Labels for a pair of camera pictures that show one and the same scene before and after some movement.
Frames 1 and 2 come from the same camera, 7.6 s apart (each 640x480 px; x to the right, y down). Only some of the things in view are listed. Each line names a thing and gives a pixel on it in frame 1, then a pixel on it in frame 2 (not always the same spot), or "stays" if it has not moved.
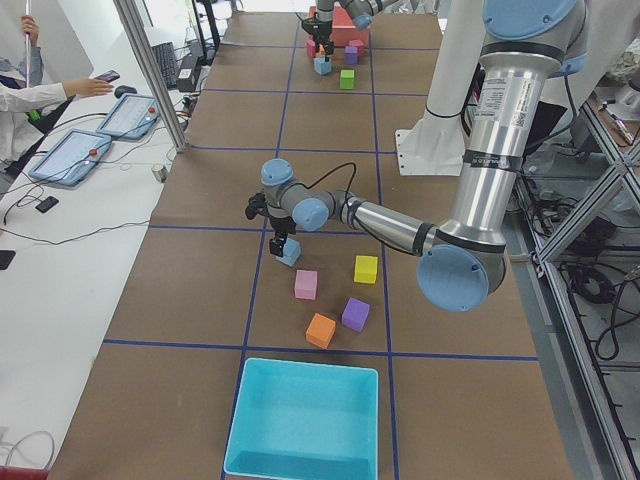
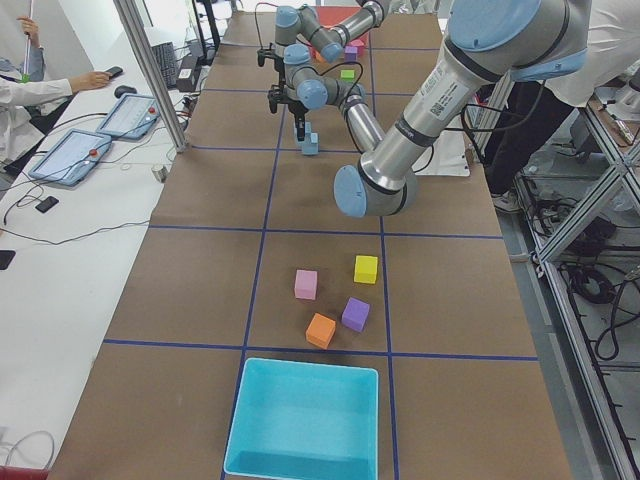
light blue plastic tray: [304, 420] stays
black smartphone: [49, 202] stays
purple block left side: [355, 314] stays
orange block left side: [321, 330] stays
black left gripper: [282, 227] to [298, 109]
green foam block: [347, 78] stays
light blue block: [291, 251] to [307, 131]
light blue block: [321, 66] to [310, 145]
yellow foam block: [365, 269] stays
